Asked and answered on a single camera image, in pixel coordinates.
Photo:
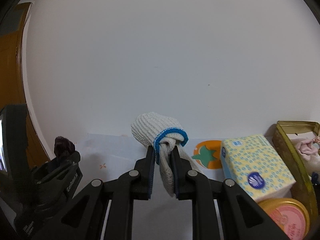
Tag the grey sock blue cuff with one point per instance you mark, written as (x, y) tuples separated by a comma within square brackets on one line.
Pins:
[(155, 127)]

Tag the brown wooden door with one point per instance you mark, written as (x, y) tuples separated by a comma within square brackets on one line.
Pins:
[(12, 80)]

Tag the yellow patterned tissue pack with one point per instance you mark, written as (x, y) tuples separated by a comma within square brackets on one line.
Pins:
[(255, 160)]

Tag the pink cloth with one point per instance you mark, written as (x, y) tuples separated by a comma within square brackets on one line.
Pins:
[(305, 146)]

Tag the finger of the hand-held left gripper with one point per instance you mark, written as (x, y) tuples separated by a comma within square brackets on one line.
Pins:
[(72, 158)]

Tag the round yellow tin pink lid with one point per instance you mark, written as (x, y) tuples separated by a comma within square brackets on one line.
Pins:
[(287, 217)]

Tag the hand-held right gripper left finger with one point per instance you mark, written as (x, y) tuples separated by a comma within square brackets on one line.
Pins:
[(151, 172)]

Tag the gold rectangular tin box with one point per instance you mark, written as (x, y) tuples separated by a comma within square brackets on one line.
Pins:
[(297, 170)]

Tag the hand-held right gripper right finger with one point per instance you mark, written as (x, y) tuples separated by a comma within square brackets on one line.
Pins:
[(175, 172)]

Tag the dark purple sock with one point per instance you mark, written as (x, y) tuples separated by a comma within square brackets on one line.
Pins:
[(62, 146)]

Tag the white tablecloth orange fruit print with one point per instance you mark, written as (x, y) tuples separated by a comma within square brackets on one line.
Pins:
[(112, 160)]

